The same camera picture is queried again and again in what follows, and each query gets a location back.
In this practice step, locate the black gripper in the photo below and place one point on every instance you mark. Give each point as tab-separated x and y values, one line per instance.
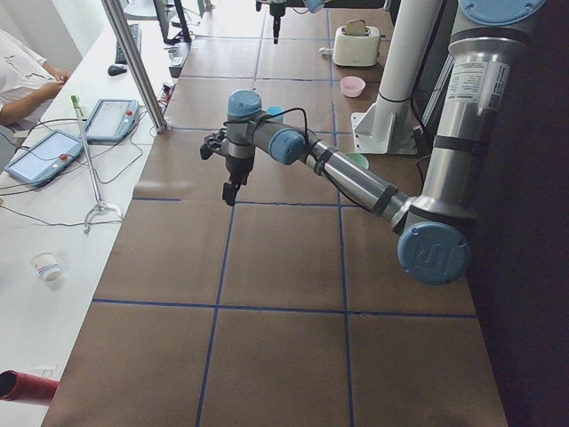
236	167

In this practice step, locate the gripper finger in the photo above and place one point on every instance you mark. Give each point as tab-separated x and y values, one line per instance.
276	28

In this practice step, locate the light blue cup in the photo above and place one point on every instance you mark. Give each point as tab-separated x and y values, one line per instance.
275	112

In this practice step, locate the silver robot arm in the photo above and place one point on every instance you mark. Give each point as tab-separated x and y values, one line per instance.
277	10
433	225

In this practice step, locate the cream toaster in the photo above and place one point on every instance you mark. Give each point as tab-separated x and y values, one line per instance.
356	51

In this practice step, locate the toast slice in toaster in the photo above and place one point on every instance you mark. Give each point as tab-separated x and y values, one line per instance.
355	28

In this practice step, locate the pink bowl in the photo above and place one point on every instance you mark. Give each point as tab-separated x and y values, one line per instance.
352	86

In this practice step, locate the computer monitor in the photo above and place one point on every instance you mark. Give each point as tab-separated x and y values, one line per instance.
166	11

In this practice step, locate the green bowl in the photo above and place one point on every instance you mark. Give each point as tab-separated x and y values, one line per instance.
358	159

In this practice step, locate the far teach pendant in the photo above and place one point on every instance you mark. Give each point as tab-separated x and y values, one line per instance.
111	120

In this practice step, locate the teach pendant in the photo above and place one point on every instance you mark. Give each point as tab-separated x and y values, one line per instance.
46	159
111	120

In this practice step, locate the black computer mouse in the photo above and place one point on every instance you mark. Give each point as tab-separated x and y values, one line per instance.
116	70

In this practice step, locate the near teach pendant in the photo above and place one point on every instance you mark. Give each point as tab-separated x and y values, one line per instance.
46	159

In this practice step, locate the paper cup on desk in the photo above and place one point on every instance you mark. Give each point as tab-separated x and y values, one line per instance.
46	266

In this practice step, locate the person in white shirt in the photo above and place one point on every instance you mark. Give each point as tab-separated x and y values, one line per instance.
29	83

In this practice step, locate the red cylinder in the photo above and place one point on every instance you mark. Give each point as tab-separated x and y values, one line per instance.
28	389

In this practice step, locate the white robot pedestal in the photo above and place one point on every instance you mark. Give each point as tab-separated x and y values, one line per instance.
387	126

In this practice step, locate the aluminium frame post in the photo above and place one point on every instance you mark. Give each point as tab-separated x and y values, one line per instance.
119	25

